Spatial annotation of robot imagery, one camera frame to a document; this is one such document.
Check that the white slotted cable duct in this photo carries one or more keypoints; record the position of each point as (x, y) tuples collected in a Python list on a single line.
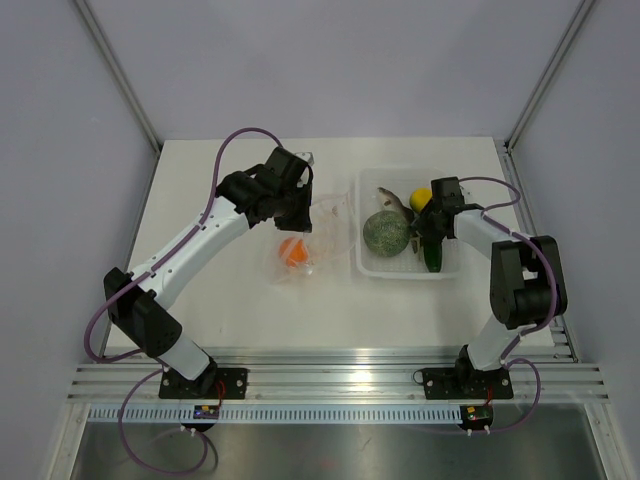
[(282, 414)]

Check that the aluminium frame post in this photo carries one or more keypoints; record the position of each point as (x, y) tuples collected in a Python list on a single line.
[(550, 71), (103, 46)]

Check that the green cucumber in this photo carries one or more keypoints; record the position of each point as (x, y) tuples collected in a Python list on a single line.
[(433, 256)]

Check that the left small circuit board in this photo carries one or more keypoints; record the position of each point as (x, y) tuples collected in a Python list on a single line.
[(206, 412)]

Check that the small circuit board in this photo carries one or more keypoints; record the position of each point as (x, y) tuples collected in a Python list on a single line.
[(206, 412), (477, 416)]

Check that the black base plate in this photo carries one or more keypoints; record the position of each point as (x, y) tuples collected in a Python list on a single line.
[(228, 383), (446, 384)]

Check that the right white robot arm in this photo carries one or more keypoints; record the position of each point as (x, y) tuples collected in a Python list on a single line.
[(526, 293)]

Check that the clear zip top bag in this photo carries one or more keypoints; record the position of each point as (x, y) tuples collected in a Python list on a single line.
[(333, 235)]

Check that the orange fruit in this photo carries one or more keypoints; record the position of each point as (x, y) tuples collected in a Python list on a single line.
[(293, 252)]

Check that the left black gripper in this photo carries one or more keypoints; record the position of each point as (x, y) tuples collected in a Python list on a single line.
[(302, 222)]

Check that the right aluminium frame post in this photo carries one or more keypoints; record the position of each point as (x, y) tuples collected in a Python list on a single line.
[(550, 71)]

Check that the grey toy fish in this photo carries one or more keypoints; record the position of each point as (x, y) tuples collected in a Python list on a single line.
[(390, 202)]

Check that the yellow lemon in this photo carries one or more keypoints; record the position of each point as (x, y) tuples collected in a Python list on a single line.
[(419, 199)]

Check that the left aluminium frame post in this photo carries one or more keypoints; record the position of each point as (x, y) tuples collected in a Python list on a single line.
[(103, 46)]

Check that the right small circuit board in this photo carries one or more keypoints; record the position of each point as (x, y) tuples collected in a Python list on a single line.
[(477, 416)]

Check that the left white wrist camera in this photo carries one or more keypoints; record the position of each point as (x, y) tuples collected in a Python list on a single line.
[(307, 157)]

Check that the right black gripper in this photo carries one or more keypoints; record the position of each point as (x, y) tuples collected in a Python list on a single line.
[(420, 222)]

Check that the green netted melon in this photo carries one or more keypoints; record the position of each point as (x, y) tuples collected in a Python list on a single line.
[(386, 234)]

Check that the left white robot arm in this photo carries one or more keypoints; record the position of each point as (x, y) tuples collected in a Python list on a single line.
[(139, 301)]

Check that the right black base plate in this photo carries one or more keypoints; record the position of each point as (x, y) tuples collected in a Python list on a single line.
[(446, 384)]

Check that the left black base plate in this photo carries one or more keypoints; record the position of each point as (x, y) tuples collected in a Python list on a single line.
[(228, 383)]

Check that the aluminium rail front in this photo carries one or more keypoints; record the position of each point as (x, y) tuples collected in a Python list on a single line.
[(352, 376)]

